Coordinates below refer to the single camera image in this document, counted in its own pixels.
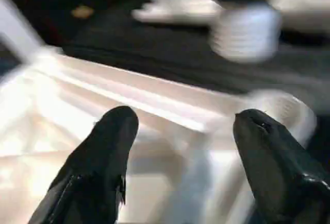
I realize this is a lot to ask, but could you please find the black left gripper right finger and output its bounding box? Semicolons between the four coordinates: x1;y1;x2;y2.
233;109;330;224

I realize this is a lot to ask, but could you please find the black work mat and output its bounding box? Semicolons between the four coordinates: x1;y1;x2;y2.
62;0;330;98

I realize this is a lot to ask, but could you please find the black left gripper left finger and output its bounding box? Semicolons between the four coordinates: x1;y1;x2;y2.
28;106;140;224

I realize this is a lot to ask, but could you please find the white plastic table top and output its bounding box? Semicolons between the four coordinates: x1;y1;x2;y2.
0;46;318;224

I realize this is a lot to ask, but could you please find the tan label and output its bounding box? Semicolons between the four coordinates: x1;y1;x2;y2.
71;5;95;20

